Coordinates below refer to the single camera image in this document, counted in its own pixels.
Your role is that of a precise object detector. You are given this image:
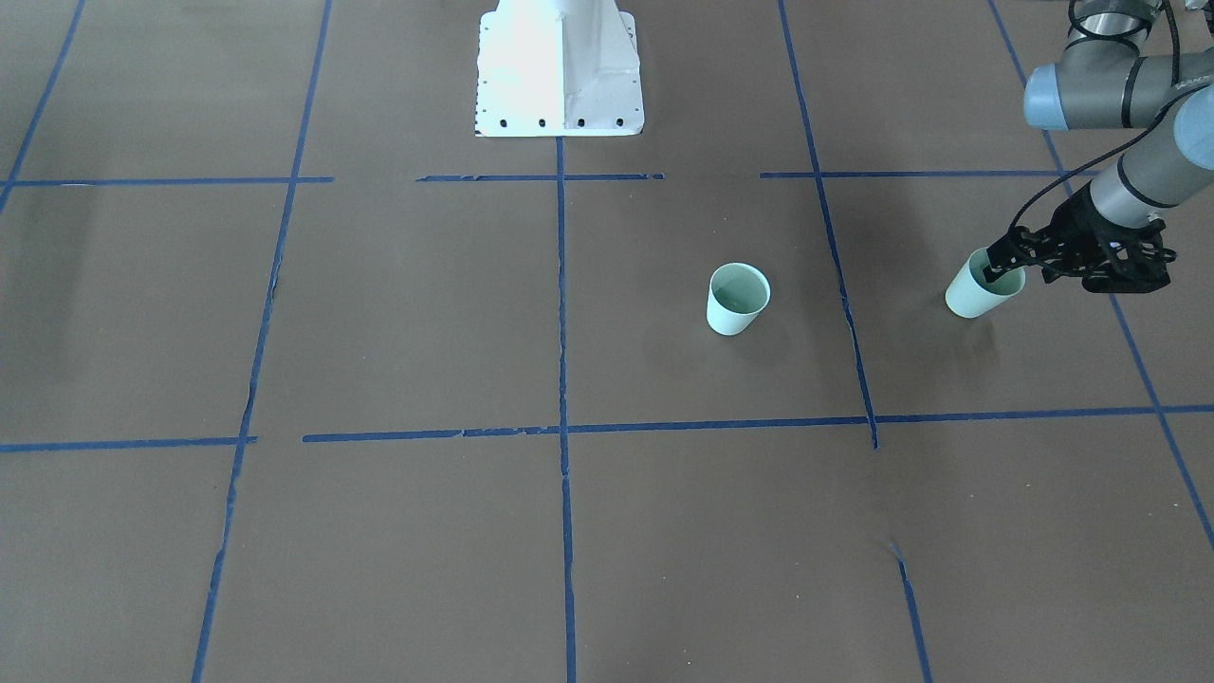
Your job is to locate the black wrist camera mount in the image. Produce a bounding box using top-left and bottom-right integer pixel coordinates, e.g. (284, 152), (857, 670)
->
(1080, 220), (1178, 294)

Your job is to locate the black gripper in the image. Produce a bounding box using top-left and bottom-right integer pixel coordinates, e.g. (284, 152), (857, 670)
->
(981, 194), (1139, 286)

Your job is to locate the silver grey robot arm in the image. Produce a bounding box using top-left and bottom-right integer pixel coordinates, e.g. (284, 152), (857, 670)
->
(977, 1), (1213, 294)

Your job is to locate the mint green cup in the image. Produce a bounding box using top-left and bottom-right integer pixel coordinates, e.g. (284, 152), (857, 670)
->
(707, 261), (772, 336)
(944, 249), (1027, 319)

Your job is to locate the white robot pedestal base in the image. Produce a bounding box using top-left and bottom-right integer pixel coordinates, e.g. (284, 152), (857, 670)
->
(473, 1), (646, 138)

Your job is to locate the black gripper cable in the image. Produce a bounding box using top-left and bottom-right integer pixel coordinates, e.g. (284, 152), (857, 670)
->
(1005, 0), (1186, 247)

